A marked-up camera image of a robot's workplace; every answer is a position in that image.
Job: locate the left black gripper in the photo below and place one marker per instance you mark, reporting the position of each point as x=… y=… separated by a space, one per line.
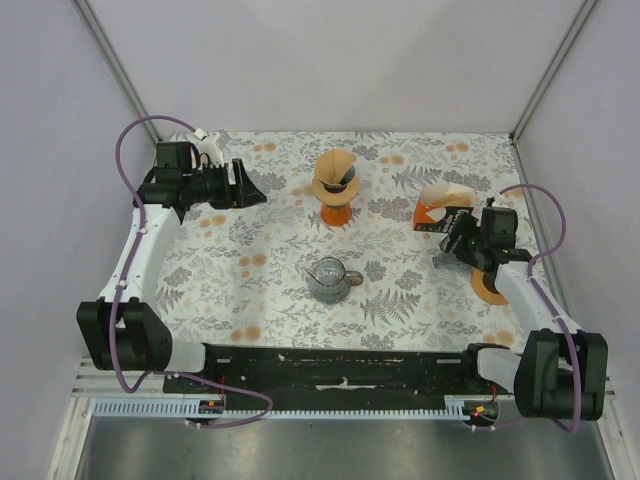
x=242 y=194

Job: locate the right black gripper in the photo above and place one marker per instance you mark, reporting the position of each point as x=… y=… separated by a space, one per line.
x=464 y=226

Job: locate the grey glass dripper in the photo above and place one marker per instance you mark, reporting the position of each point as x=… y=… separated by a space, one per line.
x=449 y=262

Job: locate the orange coffee filter box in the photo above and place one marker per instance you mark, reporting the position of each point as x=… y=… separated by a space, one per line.
x=439 y=205

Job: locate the wooden ring dripper stand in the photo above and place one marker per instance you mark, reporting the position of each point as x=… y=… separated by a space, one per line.
x=335 y=199

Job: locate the orange glass carafe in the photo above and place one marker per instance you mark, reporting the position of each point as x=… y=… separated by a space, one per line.
x=336 y=216

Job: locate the brown paper coffee filter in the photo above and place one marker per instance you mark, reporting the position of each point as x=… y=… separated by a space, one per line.
x=331 y=166

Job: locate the grey glass carafe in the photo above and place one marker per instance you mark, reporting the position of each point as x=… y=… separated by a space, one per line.
x=329 y=281

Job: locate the blue glass dripper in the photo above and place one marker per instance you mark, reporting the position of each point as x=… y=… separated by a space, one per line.
x=343 y=182

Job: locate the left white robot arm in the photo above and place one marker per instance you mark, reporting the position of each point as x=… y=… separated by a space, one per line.
x=123 y=328

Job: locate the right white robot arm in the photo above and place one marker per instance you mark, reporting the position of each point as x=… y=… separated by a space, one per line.
x=561 y=373

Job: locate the floral tablecloth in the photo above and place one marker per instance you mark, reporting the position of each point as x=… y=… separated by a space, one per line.
x=237 y=277

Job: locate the white cable duct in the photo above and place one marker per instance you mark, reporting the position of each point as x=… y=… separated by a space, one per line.
x=205 y=409

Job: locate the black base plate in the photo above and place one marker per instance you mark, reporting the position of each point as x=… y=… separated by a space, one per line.
x=335 y=378

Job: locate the aluminium frame rail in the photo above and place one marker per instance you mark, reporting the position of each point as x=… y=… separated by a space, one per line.
x=93 y=382

